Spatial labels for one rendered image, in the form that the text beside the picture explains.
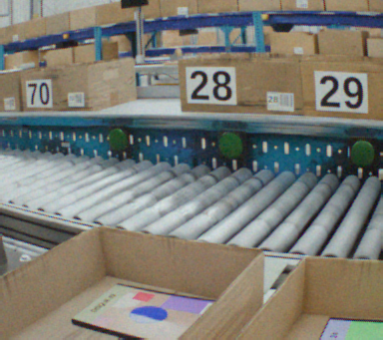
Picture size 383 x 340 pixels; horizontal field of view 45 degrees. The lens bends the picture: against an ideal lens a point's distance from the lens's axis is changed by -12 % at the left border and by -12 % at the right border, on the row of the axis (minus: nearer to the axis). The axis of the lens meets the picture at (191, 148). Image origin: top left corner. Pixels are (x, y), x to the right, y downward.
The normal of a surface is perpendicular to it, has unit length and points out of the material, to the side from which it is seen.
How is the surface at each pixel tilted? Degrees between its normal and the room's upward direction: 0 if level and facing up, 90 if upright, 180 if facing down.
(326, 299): 90
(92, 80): 90
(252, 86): 91
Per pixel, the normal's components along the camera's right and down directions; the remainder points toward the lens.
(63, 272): 0.87, 0.04
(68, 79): -0.48, 0.24
